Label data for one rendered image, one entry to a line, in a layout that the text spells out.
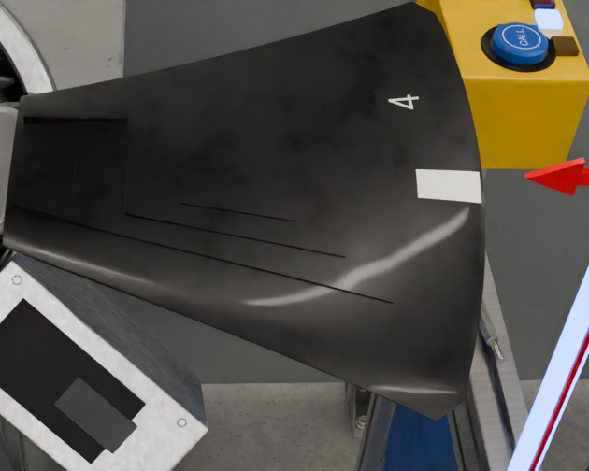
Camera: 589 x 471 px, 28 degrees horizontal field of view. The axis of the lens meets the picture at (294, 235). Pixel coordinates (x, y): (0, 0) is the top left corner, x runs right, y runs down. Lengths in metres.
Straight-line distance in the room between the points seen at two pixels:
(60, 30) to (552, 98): 0.54
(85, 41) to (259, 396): 0.91
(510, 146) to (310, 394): 1.13
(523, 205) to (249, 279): 1.15
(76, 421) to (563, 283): 1.22
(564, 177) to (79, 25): 0.70
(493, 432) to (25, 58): 0.43
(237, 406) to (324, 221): 1.39
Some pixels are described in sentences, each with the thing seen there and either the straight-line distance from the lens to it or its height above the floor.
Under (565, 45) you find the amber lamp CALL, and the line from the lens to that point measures 0.89.
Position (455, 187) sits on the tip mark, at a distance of 0.58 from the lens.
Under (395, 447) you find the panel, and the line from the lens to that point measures 1.30.
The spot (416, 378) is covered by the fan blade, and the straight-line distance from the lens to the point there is 0.54.
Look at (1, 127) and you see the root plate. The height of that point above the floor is 1.18.
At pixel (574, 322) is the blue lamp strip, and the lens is 0.71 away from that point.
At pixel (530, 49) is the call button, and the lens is 0.86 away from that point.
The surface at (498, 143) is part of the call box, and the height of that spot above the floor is 1.01.
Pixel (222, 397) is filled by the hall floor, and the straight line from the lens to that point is 1.95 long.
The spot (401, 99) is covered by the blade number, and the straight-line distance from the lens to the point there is 0.60.
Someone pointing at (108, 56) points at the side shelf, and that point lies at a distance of 1.17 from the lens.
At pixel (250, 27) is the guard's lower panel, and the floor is 0.75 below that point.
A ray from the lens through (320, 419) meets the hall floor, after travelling 1.94.
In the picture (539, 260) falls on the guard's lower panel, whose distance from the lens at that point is 1.76.
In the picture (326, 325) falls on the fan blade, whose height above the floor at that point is 1.17.
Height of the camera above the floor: 1.58
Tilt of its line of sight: 46 degrees down
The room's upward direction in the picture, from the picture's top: 7 degrees clockwise
